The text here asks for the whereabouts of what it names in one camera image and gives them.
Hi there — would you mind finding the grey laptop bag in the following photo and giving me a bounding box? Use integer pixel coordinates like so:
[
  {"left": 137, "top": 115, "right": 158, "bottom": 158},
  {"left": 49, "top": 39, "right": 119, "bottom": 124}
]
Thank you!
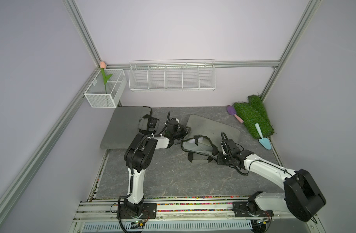
[
  {"left": 100, "top": 106, "right": 159, "bottom": 150},
  {"left": 181, "top": 115, "right": 241, "bottom": 163}
]

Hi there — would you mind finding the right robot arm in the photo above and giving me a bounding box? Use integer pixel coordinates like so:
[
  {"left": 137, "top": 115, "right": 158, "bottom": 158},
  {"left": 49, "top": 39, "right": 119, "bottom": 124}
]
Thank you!
[{"left": 218, "top": 139, "right": 326, "bottom": 222}]

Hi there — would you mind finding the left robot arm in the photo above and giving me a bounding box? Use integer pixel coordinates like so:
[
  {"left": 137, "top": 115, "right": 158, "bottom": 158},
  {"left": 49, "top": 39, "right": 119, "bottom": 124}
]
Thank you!
[{"left": 123, "top": 117, "right": 191, "bottom": 212}]

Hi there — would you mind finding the front artificial grass roll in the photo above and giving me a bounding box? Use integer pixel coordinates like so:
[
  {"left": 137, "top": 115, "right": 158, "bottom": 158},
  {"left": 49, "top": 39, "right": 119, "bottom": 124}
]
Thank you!
[{"left": 233, "top": 103, "right": 275, "bottom": 139}]

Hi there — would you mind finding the artificial grass roll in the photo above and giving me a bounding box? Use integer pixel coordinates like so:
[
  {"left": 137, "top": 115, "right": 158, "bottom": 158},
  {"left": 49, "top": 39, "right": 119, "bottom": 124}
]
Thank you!
[
  {"left": 248, "top": 95, "right": 271, "bottom": 124},
  {"left": 233, "top": 103, "right": 275, "bottom": 139}
]

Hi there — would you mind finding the rear artificial grass roll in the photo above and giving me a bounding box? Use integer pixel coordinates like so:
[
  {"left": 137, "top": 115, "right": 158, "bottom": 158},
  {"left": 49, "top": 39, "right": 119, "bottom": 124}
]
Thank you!
[{"left": 248, "top": 95, "right": 271, "bottom": 124}]

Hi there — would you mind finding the artificial pink tulip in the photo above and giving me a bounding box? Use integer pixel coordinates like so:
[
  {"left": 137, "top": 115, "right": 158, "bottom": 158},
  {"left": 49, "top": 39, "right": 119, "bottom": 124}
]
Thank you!
[{"left": 100, "top": 61, "right": 113, "bottom": 94}]

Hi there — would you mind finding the teal trowel white handle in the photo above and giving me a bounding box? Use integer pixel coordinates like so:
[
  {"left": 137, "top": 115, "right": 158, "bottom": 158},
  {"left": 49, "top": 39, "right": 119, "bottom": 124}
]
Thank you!
[{"left": 255, "top": 123, "right": 272, "bottom": 150}]

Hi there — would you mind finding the purple trowel pink handle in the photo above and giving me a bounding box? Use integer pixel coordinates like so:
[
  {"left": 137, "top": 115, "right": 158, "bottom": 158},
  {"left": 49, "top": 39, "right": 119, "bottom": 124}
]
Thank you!
[{"left": 226, "top": 105, "right": 244, "bottom": 124}]

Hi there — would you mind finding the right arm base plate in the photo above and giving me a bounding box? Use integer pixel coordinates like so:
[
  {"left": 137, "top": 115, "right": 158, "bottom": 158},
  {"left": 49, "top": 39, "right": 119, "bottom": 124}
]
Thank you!
[{"left": 233, "top": 202, "right": 274, "bottom": 217}]

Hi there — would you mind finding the white wire wall rack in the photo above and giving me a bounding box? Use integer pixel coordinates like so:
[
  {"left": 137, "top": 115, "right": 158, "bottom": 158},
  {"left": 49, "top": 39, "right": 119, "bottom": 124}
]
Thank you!
[{"left": 128, "top": 66, "right": 217, "bottom": 92}]

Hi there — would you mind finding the aluminium frame rail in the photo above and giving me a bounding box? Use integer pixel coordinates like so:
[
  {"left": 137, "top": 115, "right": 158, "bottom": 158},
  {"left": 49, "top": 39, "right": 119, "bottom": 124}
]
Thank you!
[{"left": 107, "top": 59, "right": 281, "bottom": 70}]

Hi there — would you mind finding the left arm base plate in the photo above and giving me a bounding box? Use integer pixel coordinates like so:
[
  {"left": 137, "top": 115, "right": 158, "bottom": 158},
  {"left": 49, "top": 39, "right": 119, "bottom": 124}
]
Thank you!
[{"left": 118, "top": 203, "right": 157, "bottom": 219}]

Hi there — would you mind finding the white mesh wall basket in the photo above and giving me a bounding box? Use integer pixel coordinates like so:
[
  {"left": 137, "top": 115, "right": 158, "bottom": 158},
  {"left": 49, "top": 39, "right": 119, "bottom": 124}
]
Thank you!
[{"left": 84, "top": 69, "right": 127, "bottom": 108}]

